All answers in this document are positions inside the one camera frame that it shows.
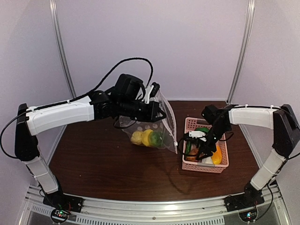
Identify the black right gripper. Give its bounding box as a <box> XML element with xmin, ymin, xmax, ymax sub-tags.
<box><xmin>196</xmin><ymin>123</ymin><xmax>230</xmax><ymax>160</ymax></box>

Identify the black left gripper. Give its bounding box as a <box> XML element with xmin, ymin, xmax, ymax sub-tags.
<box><xmin>118</xmin><ymin>97</ymin><xmax>166</xmax><ymax>122</ymax></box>

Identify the brown croissant toy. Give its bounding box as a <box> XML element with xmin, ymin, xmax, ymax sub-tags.
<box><xmin>186</xmin><ymin>148</ymin><xmax>199</xmax><ymax>162</ymax></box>

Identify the green cucumber toy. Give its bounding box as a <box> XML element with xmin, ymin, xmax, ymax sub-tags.
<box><xmin>185</xmin><ymin>141</ymin><xmax>192</xmax><ymax>157</ymax></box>

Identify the clear zip top bag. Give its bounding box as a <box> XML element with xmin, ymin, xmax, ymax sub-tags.
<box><xmin>119</xmin><ymin>92</ymin><xmax>178</xmax><ymax>154</ymax></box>

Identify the yellow lemon toy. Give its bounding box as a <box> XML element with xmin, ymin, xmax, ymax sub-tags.
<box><xmin>141</xmin><ymin>129</ymin><xmax>153</xmax><ymax>147</ymax></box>
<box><xmin>149</xmin><ymin>131</ymin><xmax>163</xmax><ymax>148</ymax></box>

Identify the pink plastic basket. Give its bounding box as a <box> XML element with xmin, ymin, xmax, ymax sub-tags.
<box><xmin>182</xmin><ymin>117</ymin><xmax>229</xmax><ymax>173</ymax></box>

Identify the pale yellow walnut-shaped toy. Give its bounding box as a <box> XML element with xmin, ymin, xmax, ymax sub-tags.
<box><xmin>130</xmin><ymin>130</ymin><xmax>143</xmax><ymax>145</ymax></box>

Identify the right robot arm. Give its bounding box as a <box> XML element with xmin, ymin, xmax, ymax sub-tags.
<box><xmin>188</xmin><ymin>104</ymin><xmax>300</xmax><ymax>207</ymax></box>

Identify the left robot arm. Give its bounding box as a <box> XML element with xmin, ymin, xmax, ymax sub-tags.
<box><xmin>15</xmin><ymin>74</ymin><xmax>166</xmax><ymax>208</ymax></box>

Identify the green bok choy toy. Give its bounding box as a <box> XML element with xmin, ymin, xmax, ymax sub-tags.
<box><xmin>194</xmin><ymin>127</ymin><xmax>214</xmax><ymax>165</ymax></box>

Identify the orange mango toy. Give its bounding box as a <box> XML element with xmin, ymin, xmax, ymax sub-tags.
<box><xmin>211</xmin><ymin>145</ymin><xmax>222</xmax><ymax>165</ymax></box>

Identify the right round circuit board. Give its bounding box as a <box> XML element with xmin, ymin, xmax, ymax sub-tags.
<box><xmin>239</xmin><ymin>209</ymin><xmax>258</xmax><ymax>223</ymax></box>

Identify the round circuit board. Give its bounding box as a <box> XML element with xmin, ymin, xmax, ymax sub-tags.
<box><xmin>239</xmin><ymin>209</ymin><xmax>258</xmax><ymax>223</ymax></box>
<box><xmin>50</xmin><ymin>209</ymin><xmax>70</xmax><ymax>224</ymax></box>

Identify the left round circuit board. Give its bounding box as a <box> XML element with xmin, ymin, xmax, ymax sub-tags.
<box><xmin>50</xmin><ymin>209</ymin><xmax>70</xmax><ymax>224</ymax></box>

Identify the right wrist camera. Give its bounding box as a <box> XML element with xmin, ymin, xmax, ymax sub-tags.
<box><xmin>184</xmin><ymin>131</ymin><xmax>206</xmax><ymax>142</ymax></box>

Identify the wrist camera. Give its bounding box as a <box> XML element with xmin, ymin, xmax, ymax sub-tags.
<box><xmin>184</xmin><ymin>131</ymin><xmax>206</xmax><ymax>142</ymax></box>
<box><xmin>142</xmin><ymin>82</ymin><xmax>160</xmax><ymax>104</ymax></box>

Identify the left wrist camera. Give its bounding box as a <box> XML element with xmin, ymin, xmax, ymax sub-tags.
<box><xmin>142</xmin><ymin>82</ymin><xmax>160</xmax><ymax>104</ymax></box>

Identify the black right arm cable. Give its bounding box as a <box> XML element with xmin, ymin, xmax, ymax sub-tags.
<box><xmin>177</xmin><ymin>135</ymin><xmax>195</xmax><ymax>160</ymax></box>

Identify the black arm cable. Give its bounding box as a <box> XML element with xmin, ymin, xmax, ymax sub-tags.
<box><xmin>177</xmin><ymin>135</ymin><xmax>195</xmax><ymax>160</ymax></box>
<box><xmin>0</xmin><ymin>59</ymin><xmax>154</xmax><ymax>159</ymax></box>

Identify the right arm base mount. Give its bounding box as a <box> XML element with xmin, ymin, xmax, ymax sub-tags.
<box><xmin>224</xmin><ymin>193</ymin><xmax>265</xmax><ymax>212</ymax></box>

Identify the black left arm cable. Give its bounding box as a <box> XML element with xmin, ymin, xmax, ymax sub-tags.
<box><xmin>0</xmin><ymin>59</ymin><xmax>154</xmax><ymax>159</ymax></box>

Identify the right aluminium frame post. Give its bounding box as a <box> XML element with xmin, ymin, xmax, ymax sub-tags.
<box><xmin>226</xmin><ymin>0</ymin><xmax>255</xmax><ymax>104</ymax></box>

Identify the aluminium frame post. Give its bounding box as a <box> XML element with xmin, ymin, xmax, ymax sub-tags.
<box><xmin>226</xmin><ymin>0</ymin><xmax>255</xmax><ymax>104</ymax></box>
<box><xmin>49</xmin><ymin>0</ymin><xmax>76</xmax><ymax>98</ymax></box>

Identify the front aluminium rail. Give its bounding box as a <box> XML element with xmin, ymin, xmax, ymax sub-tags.
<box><xmin>17</xmin><ymin>187</ymin><xmax>291</xmax><ymax>225</ymax></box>

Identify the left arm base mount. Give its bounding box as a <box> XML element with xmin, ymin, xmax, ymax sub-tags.
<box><xmin>43</xmin><ymin>195</ymin><xmax>83</xmax><ymax>213</ymax></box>

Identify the left aluminium frame post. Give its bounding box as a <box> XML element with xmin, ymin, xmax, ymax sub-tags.
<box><xmin>49</xmin><ymin>0</ymin><xmax>76</xmax><ymax>98</ymax></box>

